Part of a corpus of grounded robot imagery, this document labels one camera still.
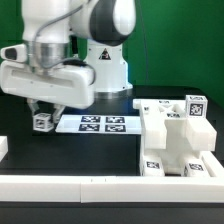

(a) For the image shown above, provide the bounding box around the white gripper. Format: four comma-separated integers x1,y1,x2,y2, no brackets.
0,44,95,124

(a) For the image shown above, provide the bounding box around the white chair seat block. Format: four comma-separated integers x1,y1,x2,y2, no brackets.
139,106,204,174

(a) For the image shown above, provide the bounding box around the small white tag cube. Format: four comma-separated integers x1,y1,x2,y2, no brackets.
185,95,208,118

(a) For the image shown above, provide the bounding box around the white chair back piece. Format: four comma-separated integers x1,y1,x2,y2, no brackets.
133,99,217,152

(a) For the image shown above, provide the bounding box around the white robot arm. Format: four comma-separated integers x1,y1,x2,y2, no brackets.
0,0,136,119

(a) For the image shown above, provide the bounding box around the white tag sheet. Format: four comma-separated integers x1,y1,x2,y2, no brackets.
56,115,141,135

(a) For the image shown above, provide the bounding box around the white block left edge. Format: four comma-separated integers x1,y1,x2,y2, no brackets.
0,136,8,162

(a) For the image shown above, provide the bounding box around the white front fence rail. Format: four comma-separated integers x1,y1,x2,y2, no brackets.
0,175,224,203

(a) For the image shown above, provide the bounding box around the white fence rail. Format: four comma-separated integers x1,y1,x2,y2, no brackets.
201,151,224,178
0,175,224,203

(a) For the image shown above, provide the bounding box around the white right fence rail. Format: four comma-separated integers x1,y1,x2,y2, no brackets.
201,151,224,178

